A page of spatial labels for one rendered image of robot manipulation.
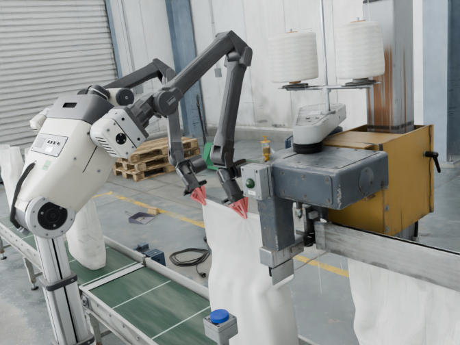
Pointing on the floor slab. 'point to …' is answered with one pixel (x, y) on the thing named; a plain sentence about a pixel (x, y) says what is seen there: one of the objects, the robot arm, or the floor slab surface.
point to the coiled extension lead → (192, 259)
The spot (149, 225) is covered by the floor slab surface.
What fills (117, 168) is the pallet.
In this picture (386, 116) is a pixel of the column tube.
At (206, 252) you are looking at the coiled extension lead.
